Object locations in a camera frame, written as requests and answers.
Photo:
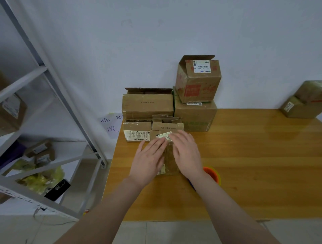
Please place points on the squat red-printed cardboard box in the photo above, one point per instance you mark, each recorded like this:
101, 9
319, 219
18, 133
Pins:
309, 90

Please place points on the dark blue bag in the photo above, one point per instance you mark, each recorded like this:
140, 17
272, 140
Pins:
10, 155

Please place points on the person's right forearm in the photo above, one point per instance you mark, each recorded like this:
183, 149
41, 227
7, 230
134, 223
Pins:
226, 213

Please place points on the small brown cardboard box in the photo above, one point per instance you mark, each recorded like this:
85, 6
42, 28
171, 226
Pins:
299, 108

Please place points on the grey metal shelf rack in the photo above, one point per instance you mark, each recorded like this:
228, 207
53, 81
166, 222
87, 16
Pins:
22, 83

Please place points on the box barcode label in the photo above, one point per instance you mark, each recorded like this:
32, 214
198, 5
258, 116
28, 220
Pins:
170, 161

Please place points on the person's left hand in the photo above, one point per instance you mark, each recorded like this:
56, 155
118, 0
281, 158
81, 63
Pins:
148, 163

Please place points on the person's left forearm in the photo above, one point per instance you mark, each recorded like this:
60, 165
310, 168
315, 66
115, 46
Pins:
100, 216

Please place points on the white paper wall sign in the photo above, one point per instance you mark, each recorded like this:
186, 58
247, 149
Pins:
110, 125

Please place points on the large worn shelf carton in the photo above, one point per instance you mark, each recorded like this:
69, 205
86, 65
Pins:
10, 113

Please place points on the person's right hand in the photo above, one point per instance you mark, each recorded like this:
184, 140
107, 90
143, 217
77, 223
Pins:
187, 153

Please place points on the wooden table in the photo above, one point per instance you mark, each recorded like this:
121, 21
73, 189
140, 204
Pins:
271, 161

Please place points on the black mobile phone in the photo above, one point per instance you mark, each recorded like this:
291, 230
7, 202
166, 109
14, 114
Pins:
57, 190

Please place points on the blue orange tape dispenser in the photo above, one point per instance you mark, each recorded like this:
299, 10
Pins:
212, 173

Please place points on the small open carton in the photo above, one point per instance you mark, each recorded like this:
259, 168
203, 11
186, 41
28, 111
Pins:
40, 152

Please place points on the stack of cardboard boxes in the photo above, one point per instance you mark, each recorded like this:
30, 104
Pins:
146, 105

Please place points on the yellow plastic bag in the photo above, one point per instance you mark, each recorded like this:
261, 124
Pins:
38, 181

